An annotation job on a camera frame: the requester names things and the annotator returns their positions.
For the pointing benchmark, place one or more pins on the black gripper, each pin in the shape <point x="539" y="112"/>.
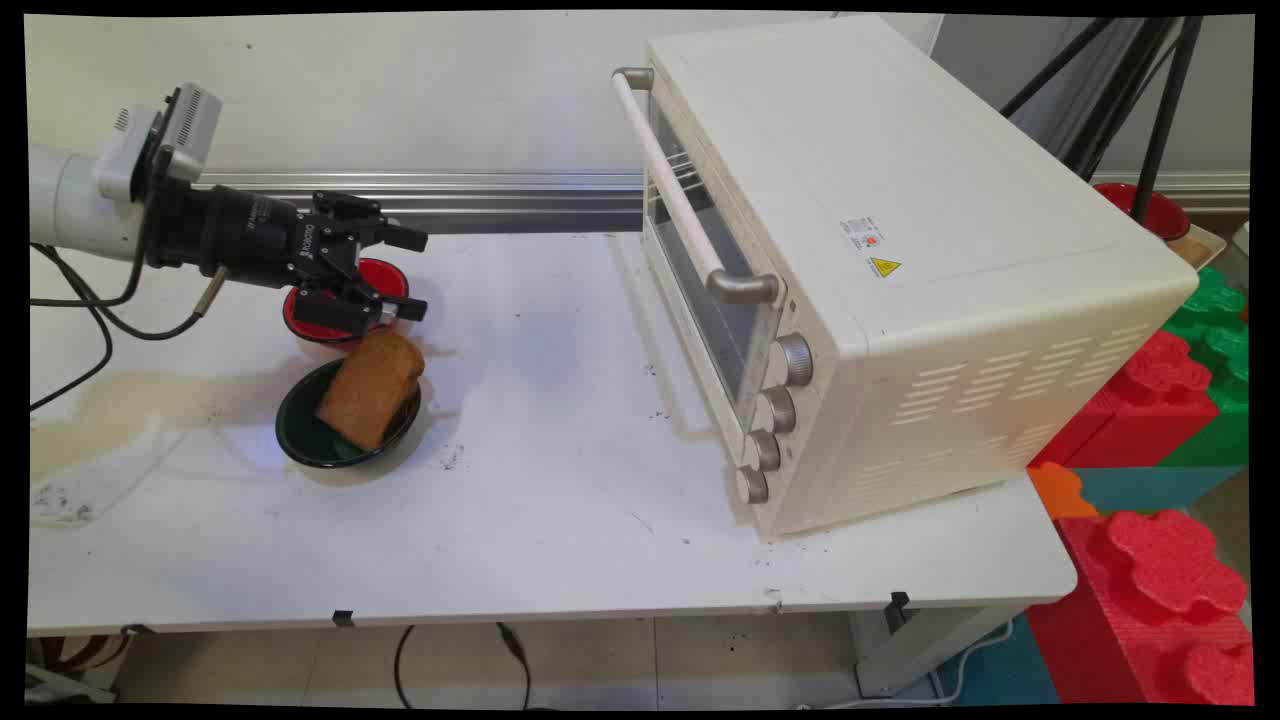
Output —
<point x="240" y="235"/>

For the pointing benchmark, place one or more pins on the red bowl with black rim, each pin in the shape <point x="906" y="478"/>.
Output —
<point x="396" y="280"/>

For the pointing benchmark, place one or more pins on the brown bread slice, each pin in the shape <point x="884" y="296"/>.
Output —
<point x="370" y="395"/>

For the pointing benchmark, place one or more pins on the dark green bowl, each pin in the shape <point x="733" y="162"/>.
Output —
<point x="305" y="430"/>

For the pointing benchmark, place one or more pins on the large silver oven knob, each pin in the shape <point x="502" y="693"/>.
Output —
<point x="795" y="360"/>

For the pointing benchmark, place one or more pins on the cream toaster oven body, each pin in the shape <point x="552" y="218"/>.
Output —
<point x="950" y="250"/>

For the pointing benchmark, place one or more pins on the white table leg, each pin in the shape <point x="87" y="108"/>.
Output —
<point x="920" y="645"/>

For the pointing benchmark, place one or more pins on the orange foam block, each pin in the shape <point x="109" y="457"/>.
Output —
<point x="1060" y="492"/>

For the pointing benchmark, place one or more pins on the blue floor mat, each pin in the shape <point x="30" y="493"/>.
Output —
<point x="1000" y="670"/>

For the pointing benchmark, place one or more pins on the small red foam block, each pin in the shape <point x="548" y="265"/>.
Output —
<point x="1150" y="400"/>

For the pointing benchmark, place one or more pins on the red bowl on tray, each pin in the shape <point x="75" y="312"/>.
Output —
<point x="1165" y="215"/>

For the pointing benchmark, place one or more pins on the black tripod legs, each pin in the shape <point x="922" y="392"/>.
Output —
<point x="1165" y="110"/>

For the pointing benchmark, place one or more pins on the teal foam block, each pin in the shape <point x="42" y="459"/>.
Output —
<point x="1150" y="488"/>

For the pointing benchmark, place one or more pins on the beige tray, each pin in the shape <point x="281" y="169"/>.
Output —
<point x="1200" y="248"/>

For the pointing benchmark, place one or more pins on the large red foam block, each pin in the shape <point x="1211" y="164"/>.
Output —
<point x="1150" y="610"/>

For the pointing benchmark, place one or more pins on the green foam block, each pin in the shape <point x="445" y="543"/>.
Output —
<point x="1225" y="330"/>

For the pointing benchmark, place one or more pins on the aluminium rail profile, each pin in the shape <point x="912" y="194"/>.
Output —
<point x="500" y="200"/>

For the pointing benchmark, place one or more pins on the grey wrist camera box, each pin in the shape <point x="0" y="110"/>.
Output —
<point x="180" y="125"/>

